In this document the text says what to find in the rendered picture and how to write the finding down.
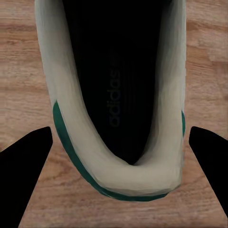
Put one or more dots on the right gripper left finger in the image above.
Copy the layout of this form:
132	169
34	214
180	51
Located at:
20	167

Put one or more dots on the gym shoe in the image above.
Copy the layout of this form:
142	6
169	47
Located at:
116	77

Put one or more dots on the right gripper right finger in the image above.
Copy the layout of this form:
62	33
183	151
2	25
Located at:
211	150

